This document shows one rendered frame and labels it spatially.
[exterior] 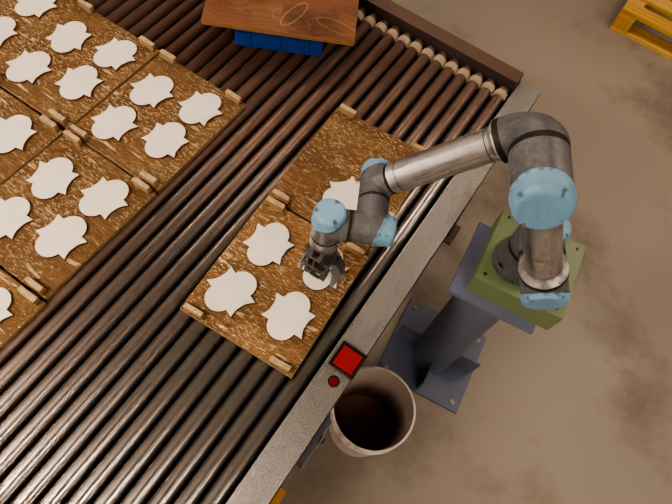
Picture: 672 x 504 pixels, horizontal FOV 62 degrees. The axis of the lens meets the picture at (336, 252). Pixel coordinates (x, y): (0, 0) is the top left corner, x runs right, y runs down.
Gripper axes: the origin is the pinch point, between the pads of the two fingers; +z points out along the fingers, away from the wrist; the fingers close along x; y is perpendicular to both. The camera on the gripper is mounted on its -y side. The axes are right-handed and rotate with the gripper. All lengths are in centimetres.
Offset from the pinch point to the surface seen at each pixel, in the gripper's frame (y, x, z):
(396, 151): -47.8, -1.5, 1.5
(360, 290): -0.8, 11.9, 2.5
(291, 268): 4.6, -7.5, 0.7
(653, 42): -284, 78, 97
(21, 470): 81, -32, 1
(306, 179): -22.8, -19.5, 1.1
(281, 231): -3.2, -15.8, -0.3
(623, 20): -281, 55, 90
